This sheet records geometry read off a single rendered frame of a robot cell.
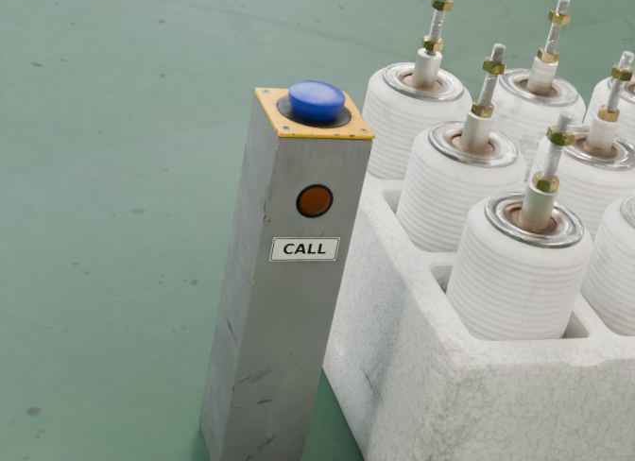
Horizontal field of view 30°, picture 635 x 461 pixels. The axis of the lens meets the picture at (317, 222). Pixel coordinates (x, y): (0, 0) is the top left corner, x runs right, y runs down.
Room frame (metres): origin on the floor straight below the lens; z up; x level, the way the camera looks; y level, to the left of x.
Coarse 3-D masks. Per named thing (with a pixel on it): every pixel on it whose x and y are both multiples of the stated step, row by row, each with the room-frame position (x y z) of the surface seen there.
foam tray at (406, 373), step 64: (384, 192) 0.92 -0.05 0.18; (384, 256) 0.82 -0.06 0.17; (448, 256) 0.83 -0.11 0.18; (384, 320) 0.79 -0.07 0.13; (448, 320) 0.73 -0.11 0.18; (576, 320) 0.78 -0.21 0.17; (384, 384) 0.77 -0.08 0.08; (448, 384) 0.68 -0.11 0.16; (512, 384) 0.70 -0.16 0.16; (576, 384) 0.72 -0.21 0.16; (384, 448) 0.74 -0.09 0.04; (448, 448) 0.69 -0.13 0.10; (512, 448) 0.71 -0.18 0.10; (576, 448) 0.73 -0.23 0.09
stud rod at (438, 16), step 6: (444, 0) 1.00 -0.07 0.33; (438, 12) 1.00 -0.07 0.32; (444, 12) 1.00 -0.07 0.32; (438, 18) 1.00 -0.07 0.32; (432, 24) 1.00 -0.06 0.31; (438, 24) 1.00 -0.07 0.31; (432, 30) 1.00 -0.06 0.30; (438, 30) 1.00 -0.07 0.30; (432, 36) 1.00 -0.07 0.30; (438, 36) 1.00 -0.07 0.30; (426, 54) 1.00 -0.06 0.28; (432, 54) 1.00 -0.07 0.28
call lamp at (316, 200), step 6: (306, 192) 0.72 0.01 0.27; (312, 192) 0.72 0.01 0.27; (318, 192) 0.72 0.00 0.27; (324, 192) 0.72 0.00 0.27; (300, 198) 0.72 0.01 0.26; (306, 198) 0.72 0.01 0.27; (312, 198) 0.72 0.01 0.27; (318, 198) 0.72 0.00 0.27; (324, 198) 0.72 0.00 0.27; (330, 198) 0.73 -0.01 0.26; (300, 204) 0.72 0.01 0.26; (306, 204) 0.72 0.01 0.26; (312, 204) 0.72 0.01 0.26; (318, 204) 0.72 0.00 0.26; (324, 204) 0.72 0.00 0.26; (306, 210) 0.72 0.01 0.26; (312, 210) 0.72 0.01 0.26; (318, 210) 0.72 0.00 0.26; (324, 210) 0.73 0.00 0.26
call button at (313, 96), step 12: (300, 84) 0.76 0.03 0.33; (312, 84) 0.76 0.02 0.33; (324, 84) 0.77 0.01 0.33; (288, 96) 0.75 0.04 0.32; (300, 96) 0.74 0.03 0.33; (312, 96) 0.74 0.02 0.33; (324, 96) 0.75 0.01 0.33; (336, 96) 0.75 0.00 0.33; (300, 108) 0.74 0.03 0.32; (312, 108) 0.74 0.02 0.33; (324, 108) 0.74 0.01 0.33; (336, 108) 0.74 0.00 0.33; (324, 120) 0.74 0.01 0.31
